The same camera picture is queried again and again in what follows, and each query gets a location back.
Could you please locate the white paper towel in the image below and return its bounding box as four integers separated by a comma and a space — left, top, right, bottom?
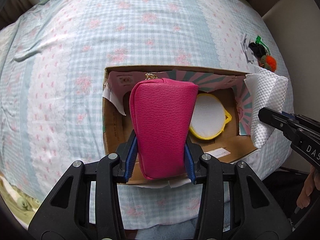
244, 67, 289, 148

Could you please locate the orange fur pompom charm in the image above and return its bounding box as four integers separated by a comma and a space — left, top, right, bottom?
258, 55, 277, 72

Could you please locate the magenta leather pouch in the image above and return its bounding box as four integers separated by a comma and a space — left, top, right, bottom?
129, 78, 199, 180

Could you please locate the grey microfiber cloth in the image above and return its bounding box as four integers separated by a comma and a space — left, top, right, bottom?
240, 33, 255, 64

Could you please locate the person right hand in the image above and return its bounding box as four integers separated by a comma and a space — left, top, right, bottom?
297, 165, 320, 209

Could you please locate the cardboard box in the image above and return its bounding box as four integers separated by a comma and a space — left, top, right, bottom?
103, 66, 254, 186

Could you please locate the green patterned fabric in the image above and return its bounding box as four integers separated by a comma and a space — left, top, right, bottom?
1, 174, 41, 230

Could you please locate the yellow rimmed white mesh pad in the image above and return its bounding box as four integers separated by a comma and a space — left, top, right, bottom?
189, 93, 232, 140

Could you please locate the green packaged black item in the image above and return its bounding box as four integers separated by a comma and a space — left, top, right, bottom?
249, 35, 271, 59

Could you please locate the checkered floral bed cover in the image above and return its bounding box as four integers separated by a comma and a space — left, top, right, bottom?
0, 0, 295, 230

